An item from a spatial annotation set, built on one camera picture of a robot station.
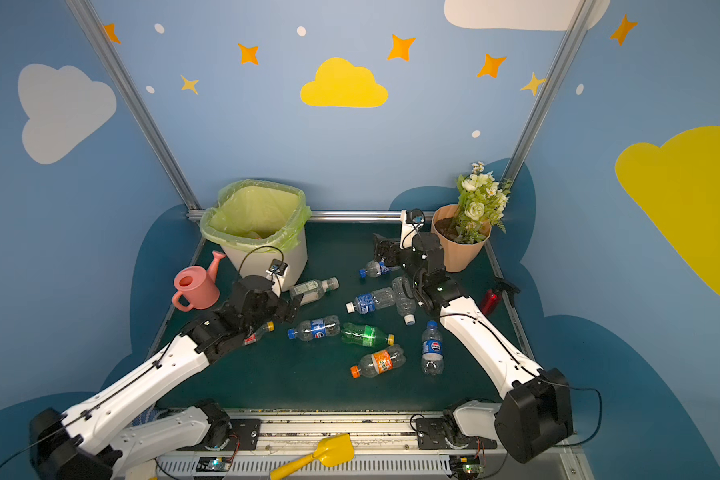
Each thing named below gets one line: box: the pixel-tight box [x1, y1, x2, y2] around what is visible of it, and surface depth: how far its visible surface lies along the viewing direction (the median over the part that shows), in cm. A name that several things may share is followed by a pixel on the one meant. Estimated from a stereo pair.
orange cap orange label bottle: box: [350, 344, 406, 379], surface depth 84 cm
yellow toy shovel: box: [270, 433, 355, 480], surface depth 73 cm
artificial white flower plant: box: [450, 161, 511, 244], surface depth 95 cm
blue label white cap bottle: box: [345, 287, 396, 314], surface depth 96 cm
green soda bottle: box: [341, 323, 395, 347], surface depth 89 cm
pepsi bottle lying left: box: [287, 315, 341, 341], surface depth 90 cm
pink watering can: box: [172, 251, 226, 312], surface depth 94 cm
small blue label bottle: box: [359, 260, 401, 278], surface depth 107 cm
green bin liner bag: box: [199, 179, 312, 252], surface depth 95 cm
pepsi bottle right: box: [421, 320, 444, 376], surface depth 86 cm
